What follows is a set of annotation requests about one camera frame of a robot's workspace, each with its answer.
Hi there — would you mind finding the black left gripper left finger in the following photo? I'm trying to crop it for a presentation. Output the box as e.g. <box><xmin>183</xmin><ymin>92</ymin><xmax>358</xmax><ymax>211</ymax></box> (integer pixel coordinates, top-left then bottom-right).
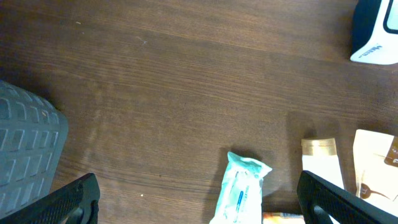
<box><xmin>1</xmin><ymin>173</ymin><xmax>100</xmax><ymax>224</ymax></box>

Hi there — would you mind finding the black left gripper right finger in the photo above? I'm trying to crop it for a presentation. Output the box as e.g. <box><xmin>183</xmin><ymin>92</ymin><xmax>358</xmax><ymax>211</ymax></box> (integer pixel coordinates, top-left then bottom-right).
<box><xmin>297</xmin><ymin>170</ymin><xmax>397</xmax><ymax>224</ymax></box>

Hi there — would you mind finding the white cream tube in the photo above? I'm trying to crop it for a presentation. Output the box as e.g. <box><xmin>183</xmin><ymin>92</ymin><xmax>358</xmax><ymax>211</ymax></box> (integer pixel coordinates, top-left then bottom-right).
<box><xmin>301</xmin><ymin>138</ymin><xmax>345</xmax><ymax>189</ymax></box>

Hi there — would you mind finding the beige snack bag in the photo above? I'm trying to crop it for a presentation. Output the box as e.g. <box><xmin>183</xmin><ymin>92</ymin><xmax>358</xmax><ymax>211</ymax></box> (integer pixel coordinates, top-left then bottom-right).
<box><xmin>353</xmin><ymin>129</ymin><xmax>397</xmax><ymax>216</ymax></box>

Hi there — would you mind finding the small orange packet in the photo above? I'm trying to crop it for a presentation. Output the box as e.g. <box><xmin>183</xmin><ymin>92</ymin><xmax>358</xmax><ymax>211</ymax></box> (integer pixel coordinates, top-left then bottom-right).
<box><xmin>262</xmin><ymin>212</ymin><xmax>305</xmax><ymax>224</ymax></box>

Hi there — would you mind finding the teal tissue pack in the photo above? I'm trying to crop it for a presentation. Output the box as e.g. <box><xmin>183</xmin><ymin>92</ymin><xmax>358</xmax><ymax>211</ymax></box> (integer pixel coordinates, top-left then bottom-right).
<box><xmin>210</xmin><ymin>152</ymin><xmax>272</xmax><ymax>224</ymax></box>

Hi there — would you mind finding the white barcode scanner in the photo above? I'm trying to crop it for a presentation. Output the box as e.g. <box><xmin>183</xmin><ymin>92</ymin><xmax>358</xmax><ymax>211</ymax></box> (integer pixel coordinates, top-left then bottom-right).
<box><xmin>350</xmin><ymin>0</ymin><xmax>397</xmax><ymax>65</ymax></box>

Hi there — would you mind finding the grey plastic mesh basket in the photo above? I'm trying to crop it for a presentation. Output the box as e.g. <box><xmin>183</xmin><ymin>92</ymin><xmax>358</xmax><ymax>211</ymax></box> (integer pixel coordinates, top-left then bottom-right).
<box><xmin>1</xmin><ymin>82</ymin><xmax>68</xmax><ymax>218</ymax></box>

